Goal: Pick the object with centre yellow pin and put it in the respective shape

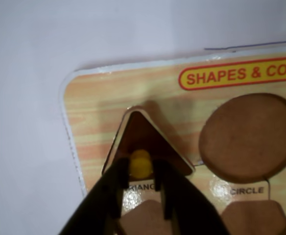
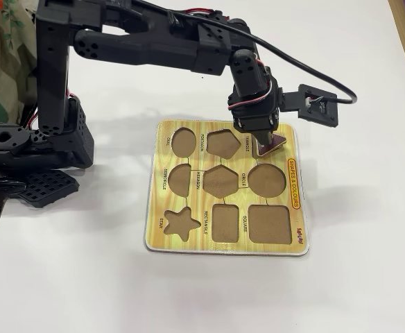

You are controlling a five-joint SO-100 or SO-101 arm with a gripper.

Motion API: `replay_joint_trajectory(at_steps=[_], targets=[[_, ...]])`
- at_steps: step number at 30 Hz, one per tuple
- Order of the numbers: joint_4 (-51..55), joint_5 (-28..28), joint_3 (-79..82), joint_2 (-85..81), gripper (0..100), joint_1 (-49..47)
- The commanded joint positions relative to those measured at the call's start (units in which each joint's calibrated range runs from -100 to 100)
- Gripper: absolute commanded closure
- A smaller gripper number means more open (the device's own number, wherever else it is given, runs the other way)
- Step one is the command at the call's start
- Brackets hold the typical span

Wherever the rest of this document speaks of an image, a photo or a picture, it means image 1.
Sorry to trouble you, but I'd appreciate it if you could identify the brown triangle piece yellow pin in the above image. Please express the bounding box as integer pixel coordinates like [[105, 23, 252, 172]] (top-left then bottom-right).
[[100, 105, 196, 182]]

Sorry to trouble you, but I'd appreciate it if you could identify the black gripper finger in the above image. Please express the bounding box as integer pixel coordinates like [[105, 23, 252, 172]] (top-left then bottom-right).
[[152, 158, 233, 235], [53, 157, 130, 235]]

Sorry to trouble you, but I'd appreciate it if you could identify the wooden shapes puzzle board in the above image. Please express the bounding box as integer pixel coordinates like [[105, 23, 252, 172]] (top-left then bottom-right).
[[58, 40, 286, 235]]

